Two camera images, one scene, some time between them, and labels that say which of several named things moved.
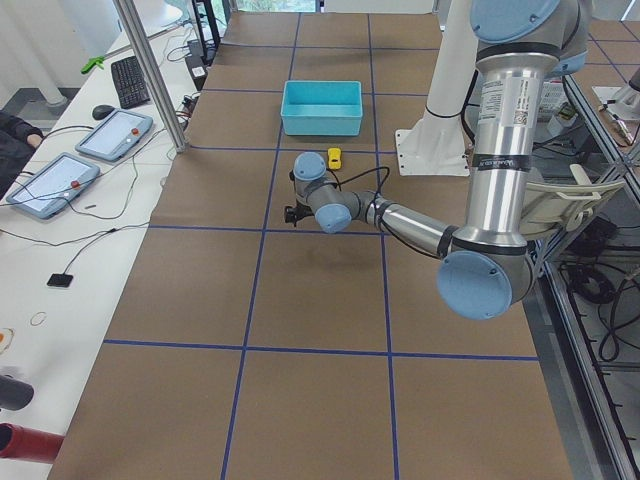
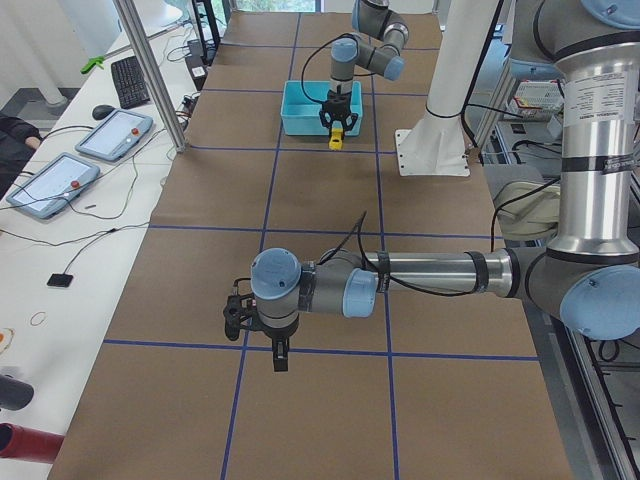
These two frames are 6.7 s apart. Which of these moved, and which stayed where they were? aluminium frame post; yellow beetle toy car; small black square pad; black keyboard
Moved: yellow beetle toy car
Stayed: black keyboard; small black square pad; aluminium frame post
